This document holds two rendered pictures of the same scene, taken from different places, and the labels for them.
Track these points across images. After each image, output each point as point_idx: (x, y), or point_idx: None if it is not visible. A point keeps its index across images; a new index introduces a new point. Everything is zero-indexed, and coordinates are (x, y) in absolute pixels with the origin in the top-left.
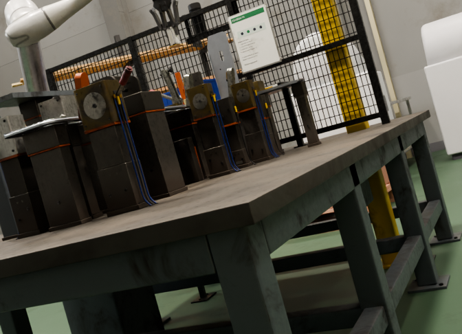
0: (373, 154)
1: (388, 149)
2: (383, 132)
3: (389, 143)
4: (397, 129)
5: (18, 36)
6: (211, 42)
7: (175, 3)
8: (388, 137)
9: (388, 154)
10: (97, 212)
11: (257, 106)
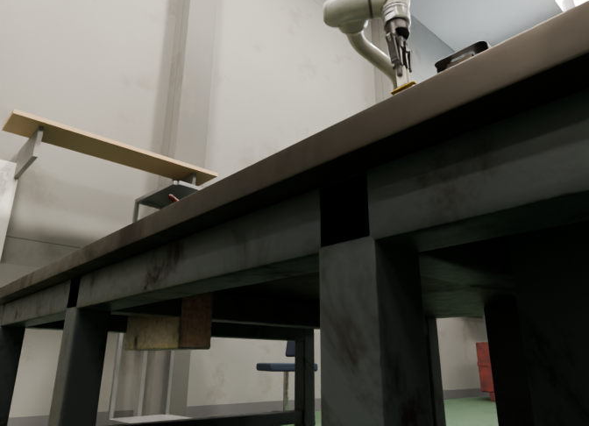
0: (131, 265)
1: (202, 250)
2: (129, 224)
3: (222, 233)
4: (209, 193)
5: None
6: (572, 3)
7: (386, 39)
8: (142, 229)
9: (191, 265)
10: None
11: None
